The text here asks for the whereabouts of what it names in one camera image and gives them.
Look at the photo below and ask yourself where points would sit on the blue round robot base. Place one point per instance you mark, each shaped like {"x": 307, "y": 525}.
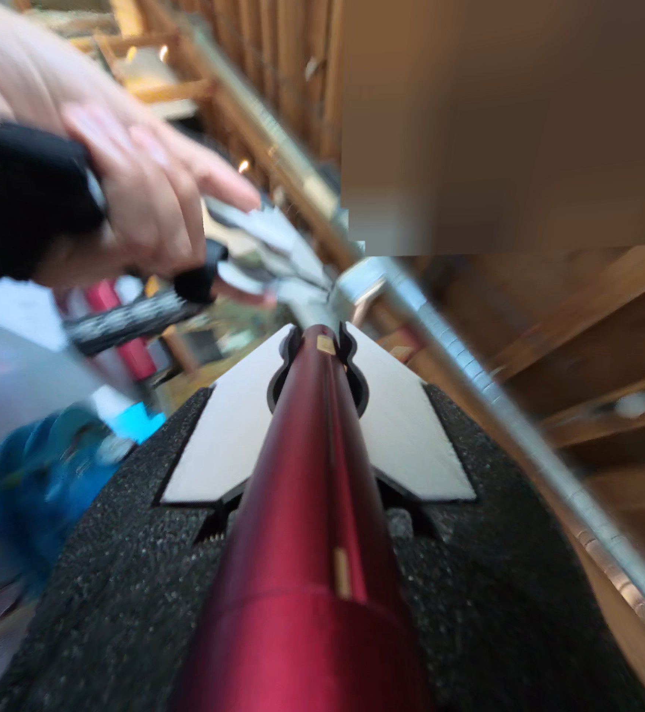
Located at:
{"x": 55, "y": 478}

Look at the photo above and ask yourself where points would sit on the person's left forearm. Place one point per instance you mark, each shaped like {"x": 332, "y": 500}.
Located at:
{"x": 22, "y": 67}

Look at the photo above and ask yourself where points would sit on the silver air duct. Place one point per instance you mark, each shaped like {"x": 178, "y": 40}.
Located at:
{"x": 467, "y": 356}

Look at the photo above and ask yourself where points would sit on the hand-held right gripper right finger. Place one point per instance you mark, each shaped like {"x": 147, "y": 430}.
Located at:
{"x": 406, "y": 434}

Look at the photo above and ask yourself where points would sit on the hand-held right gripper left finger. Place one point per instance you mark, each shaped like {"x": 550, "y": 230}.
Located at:
{"x": 216, "y": 439}

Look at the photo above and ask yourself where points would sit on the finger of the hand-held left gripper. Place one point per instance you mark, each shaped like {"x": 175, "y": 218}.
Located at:
{"x": 289, "y": 245}
{"x": 305, "y": 303}

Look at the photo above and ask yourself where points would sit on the person's left hand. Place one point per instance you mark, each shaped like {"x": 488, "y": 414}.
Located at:
{"x": 150, "y": 183}

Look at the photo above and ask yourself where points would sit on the red metal cylinder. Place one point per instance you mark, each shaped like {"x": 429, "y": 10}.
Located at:
{"x": 127, "y": 334}

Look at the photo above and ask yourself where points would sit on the black perforated cylinder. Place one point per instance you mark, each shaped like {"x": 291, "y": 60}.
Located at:
{"x": 127, "y": 322}

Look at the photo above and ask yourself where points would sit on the red electric screwdriver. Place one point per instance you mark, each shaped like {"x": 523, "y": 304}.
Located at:
{"x": 311, "y": 500}

